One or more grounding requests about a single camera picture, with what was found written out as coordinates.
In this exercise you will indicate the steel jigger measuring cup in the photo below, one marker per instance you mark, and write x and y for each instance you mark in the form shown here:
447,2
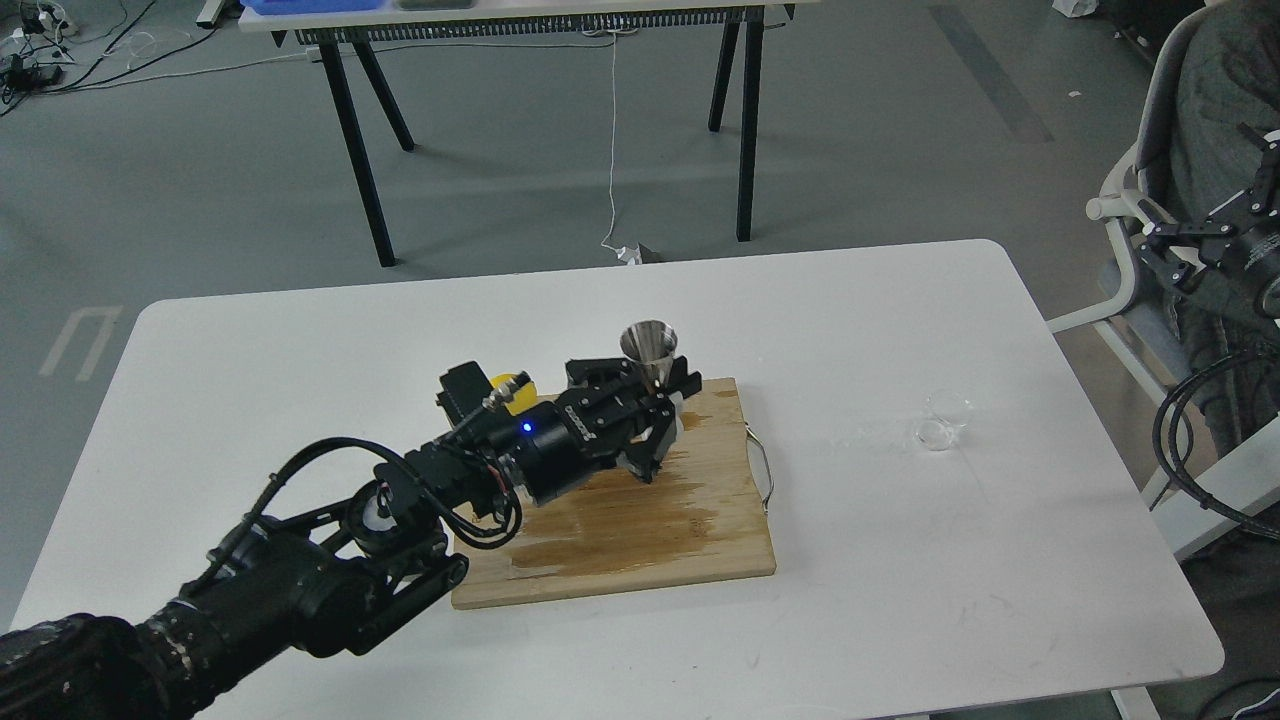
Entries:
651,346

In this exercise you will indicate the bamboo cutting board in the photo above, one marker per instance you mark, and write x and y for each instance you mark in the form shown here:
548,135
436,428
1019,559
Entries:
701,520

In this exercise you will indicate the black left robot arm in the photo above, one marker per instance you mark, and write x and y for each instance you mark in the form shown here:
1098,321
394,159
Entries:
349,542

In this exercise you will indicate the blue plastic tray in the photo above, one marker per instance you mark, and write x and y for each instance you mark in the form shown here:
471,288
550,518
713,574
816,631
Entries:
303,7

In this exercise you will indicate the background table black legs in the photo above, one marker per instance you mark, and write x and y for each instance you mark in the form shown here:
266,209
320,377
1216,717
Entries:
743,26

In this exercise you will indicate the yellow lemon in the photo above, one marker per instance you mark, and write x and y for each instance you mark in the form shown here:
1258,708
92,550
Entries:
518,400

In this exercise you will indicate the white side desk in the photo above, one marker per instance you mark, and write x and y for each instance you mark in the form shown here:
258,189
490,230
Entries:
1246,480

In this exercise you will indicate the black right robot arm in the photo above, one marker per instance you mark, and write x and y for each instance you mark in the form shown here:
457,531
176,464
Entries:
1231,350

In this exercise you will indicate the seated person grey jacket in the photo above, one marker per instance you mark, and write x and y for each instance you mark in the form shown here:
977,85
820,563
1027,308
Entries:
1228,77

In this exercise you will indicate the small clear glass cup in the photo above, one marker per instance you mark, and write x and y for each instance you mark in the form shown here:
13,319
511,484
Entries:
946,415

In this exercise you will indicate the white office chair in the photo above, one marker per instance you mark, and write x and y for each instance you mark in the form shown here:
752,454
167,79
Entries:
1133,198

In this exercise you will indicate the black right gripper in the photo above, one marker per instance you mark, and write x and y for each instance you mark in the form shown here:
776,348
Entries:
1237,248

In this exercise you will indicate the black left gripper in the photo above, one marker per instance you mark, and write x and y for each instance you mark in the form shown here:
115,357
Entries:
615,413

